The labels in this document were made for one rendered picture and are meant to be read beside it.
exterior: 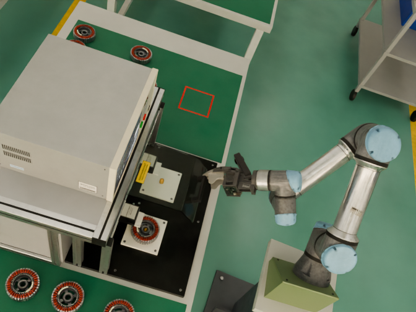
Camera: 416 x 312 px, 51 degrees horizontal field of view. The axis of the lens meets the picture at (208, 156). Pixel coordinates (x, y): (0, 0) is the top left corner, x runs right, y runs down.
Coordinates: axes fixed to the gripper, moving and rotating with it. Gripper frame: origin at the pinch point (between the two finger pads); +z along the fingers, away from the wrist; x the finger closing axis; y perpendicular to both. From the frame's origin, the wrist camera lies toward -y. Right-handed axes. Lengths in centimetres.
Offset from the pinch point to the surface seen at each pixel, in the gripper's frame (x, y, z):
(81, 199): -23.9, 28.4, 29.4
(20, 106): -53, 15, 40
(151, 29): 2, -101, 57
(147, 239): 13.8, 21.8, 23.2
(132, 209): 0.5, 16.7, 26.0
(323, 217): 139, -66, -29
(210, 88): 23, -73, 21
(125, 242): 13.1, 24.2, 31.9
